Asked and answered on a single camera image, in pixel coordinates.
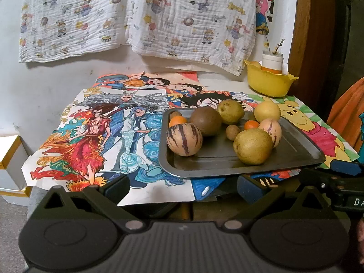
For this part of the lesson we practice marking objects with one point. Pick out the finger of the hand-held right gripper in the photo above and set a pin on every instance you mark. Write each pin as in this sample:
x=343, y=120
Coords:
x=315, y=177
x=347, y=167

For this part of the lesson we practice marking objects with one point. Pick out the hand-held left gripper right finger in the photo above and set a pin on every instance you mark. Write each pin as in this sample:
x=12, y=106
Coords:
x=248, y=190

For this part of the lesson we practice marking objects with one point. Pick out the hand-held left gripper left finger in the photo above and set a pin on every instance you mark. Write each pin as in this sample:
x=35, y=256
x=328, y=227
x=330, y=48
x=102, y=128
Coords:
x=115, y=190

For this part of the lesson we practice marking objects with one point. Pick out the metal tray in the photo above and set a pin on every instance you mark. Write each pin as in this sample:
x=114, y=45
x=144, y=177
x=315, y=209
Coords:
x=221, y=159

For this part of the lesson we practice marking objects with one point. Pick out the tan brown round fruit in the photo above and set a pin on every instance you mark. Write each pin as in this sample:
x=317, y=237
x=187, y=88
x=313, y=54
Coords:
x=252, y=147

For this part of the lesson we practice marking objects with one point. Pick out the small kiwi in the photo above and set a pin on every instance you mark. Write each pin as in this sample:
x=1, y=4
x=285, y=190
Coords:
x=232, y=132
x=174, y=115

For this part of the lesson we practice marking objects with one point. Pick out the pale striped pepino melon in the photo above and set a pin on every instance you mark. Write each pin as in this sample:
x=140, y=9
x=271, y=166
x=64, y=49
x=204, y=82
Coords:
x=271, y=130

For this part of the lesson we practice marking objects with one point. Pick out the small orange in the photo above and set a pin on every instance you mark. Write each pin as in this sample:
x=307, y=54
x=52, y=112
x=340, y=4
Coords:
x=177, y=121
x=251, y=124

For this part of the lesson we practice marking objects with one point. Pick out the green pear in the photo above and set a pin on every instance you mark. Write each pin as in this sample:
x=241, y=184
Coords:
x=230, y=111

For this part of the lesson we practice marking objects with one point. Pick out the yellow round fruit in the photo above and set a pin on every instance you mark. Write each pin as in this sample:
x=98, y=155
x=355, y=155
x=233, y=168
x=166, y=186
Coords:
x=266, y=111

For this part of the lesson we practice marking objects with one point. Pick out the dark brown round fruit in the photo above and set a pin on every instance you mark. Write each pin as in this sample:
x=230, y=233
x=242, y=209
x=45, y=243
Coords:
x=205, y=121

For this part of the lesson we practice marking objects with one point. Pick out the dark striped pepino melon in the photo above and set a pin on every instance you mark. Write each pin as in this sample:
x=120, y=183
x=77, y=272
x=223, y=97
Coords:
x=184, y=140

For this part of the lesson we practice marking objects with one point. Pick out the colourful cartoon posters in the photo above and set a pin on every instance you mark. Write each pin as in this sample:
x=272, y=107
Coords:
x=99, y=148

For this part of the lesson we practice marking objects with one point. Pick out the orange cloth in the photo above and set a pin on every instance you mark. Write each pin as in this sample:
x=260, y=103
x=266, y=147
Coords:
x=347, y=111

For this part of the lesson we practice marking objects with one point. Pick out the yellow plastic bowl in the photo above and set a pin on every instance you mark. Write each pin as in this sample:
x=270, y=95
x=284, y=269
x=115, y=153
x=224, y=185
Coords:
x=267, y=85

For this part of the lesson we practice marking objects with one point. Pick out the white box with gold trim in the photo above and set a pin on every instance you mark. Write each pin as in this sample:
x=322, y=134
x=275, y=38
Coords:
x=11, y=170

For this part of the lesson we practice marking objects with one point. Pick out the white and orange jar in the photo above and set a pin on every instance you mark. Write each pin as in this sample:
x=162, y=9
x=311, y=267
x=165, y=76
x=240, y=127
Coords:
x=272, y=61

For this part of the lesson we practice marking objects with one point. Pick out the twig with yellow flowers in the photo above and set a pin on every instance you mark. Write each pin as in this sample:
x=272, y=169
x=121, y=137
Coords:
x=275, y=49

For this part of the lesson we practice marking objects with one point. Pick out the printed white blanket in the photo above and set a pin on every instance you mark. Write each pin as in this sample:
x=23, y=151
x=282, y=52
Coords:
x=193, y=20
x=71, y=20

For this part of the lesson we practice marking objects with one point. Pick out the wooden door frame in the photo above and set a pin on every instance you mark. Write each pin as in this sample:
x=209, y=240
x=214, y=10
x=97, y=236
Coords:
x=312, y=48

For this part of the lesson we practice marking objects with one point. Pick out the wall poster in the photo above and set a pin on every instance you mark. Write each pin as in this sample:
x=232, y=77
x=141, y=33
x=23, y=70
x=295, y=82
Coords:
x=261, y=20

